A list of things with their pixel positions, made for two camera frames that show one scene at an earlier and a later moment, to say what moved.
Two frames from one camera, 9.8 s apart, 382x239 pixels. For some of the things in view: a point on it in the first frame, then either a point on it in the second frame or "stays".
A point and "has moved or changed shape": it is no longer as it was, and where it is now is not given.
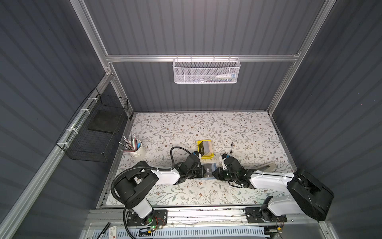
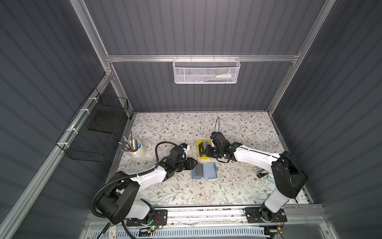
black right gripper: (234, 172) to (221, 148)
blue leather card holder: (208, 169) stays
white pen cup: (140, 153) stays
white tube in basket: (224, 78) stays
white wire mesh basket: (206, 70) stays
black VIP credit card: (209, 169) has moved or changed shape
